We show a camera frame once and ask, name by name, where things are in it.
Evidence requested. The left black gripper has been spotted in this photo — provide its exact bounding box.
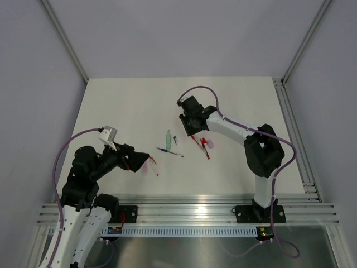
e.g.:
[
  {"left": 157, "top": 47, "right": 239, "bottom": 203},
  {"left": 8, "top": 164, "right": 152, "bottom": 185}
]
[{"left": 91, "top": 139, "right": 149, "bottom": 180}]

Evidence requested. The clear red-tipped pen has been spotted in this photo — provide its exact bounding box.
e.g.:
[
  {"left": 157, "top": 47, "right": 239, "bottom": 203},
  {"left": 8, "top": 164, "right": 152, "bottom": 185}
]
[{"left": 149, "top": 156, "right": 159, "bottom": 176}]

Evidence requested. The red gel pen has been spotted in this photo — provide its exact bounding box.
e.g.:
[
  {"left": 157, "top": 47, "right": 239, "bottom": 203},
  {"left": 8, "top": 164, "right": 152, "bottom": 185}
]
[{"left": 201, "top": 138, "right": 210, "bottom": 160}]

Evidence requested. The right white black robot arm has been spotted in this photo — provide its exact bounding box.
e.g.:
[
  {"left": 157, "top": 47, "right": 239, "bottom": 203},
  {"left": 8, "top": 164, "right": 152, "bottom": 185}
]
[{"left": 177, "top": 96, "right": 285, "bottom": 221}]

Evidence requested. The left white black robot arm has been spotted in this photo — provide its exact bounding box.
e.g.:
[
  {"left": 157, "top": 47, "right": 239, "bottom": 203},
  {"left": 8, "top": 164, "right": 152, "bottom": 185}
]
[{"left": 40, "top": 143, "right": 150, "bottom": 267}]

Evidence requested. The blue ballpoint pen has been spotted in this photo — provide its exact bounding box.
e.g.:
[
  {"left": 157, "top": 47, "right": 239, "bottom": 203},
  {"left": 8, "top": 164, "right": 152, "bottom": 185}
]
[{"left": 156, "top": 147, "right": 184, "bottom": 158}]

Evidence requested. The pink highlighter marker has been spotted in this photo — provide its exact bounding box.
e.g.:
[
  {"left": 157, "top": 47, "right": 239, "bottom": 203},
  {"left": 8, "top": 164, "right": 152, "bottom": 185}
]
[{"left": 142, "top": 162, "right": 148, "bottom": 174}]

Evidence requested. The green highlighter marker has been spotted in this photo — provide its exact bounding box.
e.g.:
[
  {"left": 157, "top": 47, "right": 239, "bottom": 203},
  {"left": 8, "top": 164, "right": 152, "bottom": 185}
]
[{"left": 165, "top": 130, "right": 172, "bottom": 151}]

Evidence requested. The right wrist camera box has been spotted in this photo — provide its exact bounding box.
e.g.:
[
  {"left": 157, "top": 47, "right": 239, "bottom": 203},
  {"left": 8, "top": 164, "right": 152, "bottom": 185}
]
[{"left": 176, "top": 97, "right": 187, "bottom": 107}]

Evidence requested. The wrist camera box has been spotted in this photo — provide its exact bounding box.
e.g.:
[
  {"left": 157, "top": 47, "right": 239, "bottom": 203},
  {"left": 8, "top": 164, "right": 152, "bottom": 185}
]
[
  {"left": 99, "top": 126, "right": 117, "bottom": 151},
  {"left": 176, "top": 97, "right": 187, "bottom": 107}
]

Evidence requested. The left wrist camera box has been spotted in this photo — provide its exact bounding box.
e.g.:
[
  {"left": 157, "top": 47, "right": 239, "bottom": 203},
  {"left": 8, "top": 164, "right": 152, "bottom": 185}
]
[{"left": 99, "top": 126, "right": 117, "bottom": 151}]

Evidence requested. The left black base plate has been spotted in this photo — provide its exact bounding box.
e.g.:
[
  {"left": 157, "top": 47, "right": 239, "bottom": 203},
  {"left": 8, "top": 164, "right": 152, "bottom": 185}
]
[{"left": 108, "top": 205, "right": 138, "bottom": 224}]

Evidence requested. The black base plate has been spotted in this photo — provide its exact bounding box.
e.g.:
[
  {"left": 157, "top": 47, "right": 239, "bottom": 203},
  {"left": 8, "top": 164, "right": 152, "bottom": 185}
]
[
  {"left": 231, "top": 205, "right": 287, "bottom": 224},
  {"left": 108, "top": 205, "right": 138, "bottom": 224}
]

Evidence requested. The white slotted cable duct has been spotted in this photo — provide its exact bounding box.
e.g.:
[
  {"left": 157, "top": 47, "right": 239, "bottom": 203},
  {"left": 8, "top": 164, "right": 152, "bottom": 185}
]
[{"left": 94, "top": 225, "right": 273, "bottom": 237}]

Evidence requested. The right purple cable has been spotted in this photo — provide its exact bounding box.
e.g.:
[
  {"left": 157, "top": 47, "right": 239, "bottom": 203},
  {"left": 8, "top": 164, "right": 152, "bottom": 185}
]
[{"left": 178, "top": 85, "right": 302, "bottom": 258}]

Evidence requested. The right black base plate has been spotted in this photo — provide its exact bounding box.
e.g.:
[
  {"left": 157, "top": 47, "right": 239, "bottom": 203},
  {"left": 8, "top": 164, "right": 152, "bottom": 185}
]
[{"left": 231, "top": 205, "right": 287, "bottom": 224}]

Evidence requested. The right aluminium side rail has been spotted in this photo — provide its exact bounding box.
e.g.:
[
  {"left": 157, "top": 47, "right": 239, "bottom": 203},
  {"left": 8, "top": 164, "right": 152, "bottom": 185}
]
[{"left": 272, "top": 78, "right": 324, "bottom": 203}]

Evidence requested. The aluminium front rail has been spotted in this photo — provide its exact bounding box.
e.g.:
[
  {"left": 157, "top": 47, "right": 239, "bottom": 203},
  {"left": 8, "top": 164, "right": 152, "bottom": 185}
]
[{"left": 36, "top": 194, "right": 340, "bottom": 226}]

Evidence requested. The left aluminium frame post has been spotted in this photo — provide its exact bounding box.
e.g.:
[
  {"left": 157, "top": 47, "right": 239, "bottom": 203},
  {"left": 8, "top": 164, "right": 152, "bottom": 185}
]
[{"left": 38, "top": 0, "right": 89, "bottom": 84}]

